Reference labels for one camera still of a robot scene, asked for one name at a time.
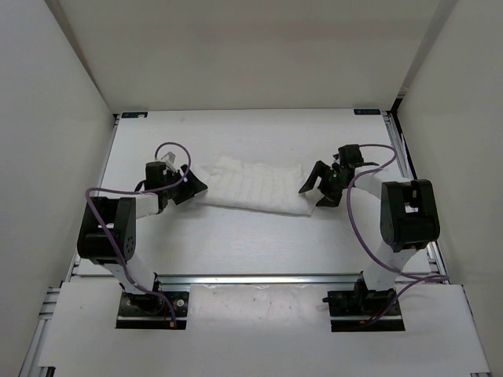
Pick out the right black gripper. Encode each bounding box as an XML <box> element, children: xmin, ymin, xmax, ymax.
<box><xmin>299</xmin><ymin>160</ymin><xmax>351</xmax><ymax>207</ymax></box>

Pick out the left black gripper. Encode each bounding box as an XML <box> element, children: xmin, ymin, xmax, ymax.
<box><xmin>162</xmin><ymin>164</ymin><xmax>207</xmax><ymax>205</ymax></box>

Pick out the white pleated skirt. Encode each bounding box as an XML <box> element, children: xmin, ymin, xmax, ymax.
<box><xmin>193</xmin><ymin>156</ymin><xmax>314</xmax><ymax>216</ymax></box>

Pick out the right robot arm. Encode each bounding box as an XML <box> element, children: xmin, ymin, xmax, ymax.
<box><xmin>299</xmin><ymin>161</ymin><xmax>440</xmax><ymax>316</ymax></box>

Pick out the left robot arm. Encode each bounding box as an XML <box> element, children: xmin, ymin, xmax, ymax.
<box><xmin>77</xmin><ymin>162</ymin><xmax>207</xmax><ymax>315</ymax></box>

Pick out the right blue corner label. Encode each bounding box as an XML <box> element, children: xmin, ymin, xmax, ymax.
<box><xmin>354</xmin><ymin>108</ymin><xmax>381</xmax><ymax>115</ymax></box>

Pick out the blue corner label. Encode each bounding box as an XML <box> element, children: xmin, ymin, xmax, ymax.
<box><xmin>121</xmin><ymin>112</ymin><xmax>148</xmax><ymax>119</ymax></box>
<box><xmin>354</xmin><ymin>108</ymin><xmax>381</xmax><ymax>115</ymax></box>

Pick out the left blue corner label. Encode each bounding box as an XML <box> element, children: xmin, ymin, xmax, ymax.
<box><xmin>121</xmin><ymin>112</ymin><xmax>148</xmax><ymax>119</ymax></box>

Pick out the white front cover board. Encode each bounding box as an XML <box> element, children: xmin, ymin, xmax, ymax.
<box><xmin>39</xmin><ymin>282</ymin><xmax>490</xmax><ymax>376</ymax></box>

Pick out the aluminium table frame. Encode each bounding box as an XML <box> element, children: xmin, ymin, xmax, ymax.
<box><xmin>39</xmin><ymin>109</ymin><xmax>441</xmax><ymax>376</ymax></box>

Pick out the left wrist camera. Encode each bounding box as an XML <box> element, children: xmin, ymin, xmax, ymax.
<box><xmin>134</xmin><ymin>152</ymin><xmax>181</xmax><ymax>192</ymax></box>

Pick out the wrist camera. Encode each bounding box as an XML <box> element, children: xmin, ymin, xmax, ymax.
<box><xmin>134</xmin><ymin>152</ymin><xmax>181</xmax><ymax>192</ymax></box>
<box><xmin>332</xmin><ymin>145</ymin><xmax>378</xmax><ymax>172</ymax></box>

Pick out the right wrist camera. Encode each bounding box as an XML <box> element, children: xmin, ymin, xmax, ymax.
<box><xmin>332</xmin><ymin>145</ymin><xmax>378</xmax><ymax>172</ymax></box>

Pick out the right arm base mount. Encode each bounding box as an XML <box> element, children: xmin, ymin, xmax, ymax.
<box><xmin>322</xmin><ymin>279</ymin><xmax>406</xmax><ymax>332</ymax></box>

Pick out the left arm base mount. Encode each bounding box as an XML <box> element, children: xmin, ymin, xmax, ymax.
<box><xmin>116</xmin><ymin>289</ymin><xmax>189</xmax><ymax>331</ymax></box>

